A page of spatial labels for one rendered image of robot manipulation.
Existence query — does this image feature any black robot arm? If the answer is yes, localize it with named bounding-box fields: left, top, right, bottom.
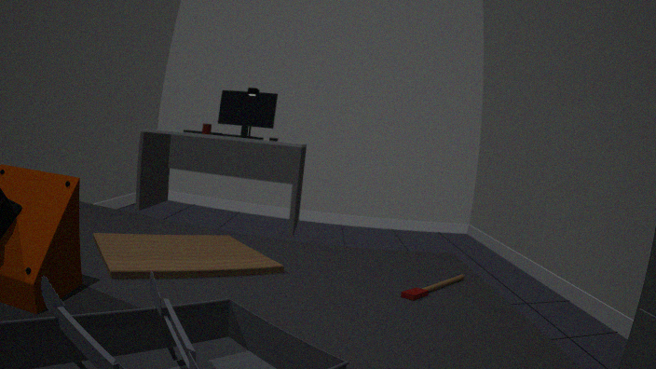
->
left=0, top=188, right=22, bottom=239

